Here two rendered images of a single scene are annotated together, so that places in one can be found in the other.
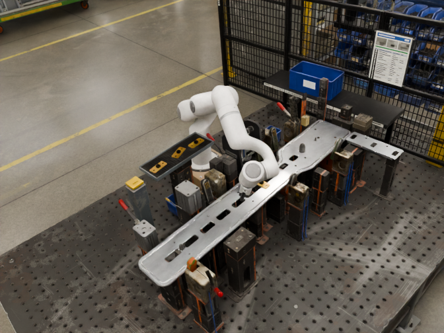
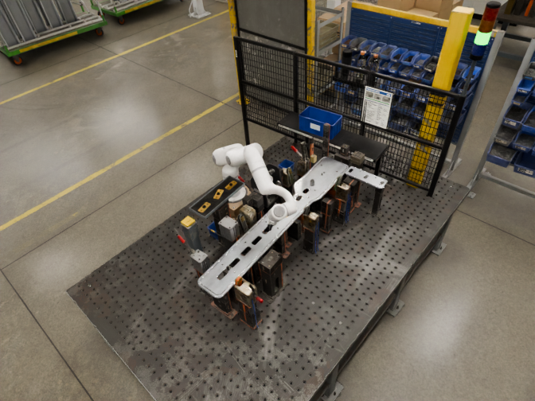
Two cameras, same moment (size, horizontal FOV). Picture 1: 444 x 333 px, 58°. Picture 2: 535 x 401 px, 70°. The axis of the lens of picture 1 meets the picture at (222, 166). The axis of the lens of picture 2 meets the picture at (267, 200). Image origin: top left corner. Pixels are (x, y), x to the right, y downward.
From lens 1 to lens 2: 51 cm
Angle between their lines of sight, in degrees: 7
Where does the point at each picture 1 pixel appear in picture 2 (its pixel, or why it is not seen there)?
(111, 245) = (169, 266)
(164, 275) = (218, 290)
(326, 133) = (329, 169)
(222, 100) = (253, 158)
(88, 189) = (131, 215)
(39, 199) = (90, 226)
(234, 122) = (263, 175)
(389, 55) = (376, 104)
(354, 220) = (353, 235)
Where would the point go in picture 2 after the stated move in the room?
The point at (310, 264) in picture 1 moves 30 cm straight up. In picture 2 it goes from (322, 270) to (324, 242)
